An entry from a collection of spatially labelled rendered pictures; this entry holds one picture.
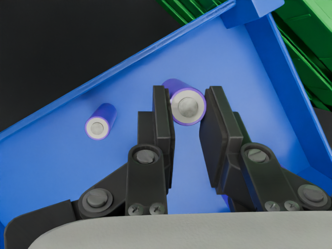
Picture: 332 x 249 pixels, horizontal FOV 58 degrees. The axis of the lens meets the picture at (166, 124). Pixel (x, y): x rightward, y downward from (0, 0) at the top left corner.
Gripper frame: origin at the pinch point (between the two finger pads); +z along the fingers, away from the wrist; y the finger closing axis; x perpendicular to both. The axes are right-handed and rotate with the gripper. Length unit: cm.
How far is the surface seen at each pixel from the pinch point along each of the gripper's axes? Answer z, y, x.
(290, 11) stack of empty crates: 14.6, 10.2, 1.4
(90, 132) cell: 7.0, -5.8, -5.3
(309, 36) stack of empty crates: 14.4, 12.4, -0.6
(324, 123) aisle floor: 45, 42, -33
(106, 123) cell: 7.2, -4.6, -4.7
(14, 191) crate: 9.6, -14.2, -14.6
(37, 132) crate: 12.0, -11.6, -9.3
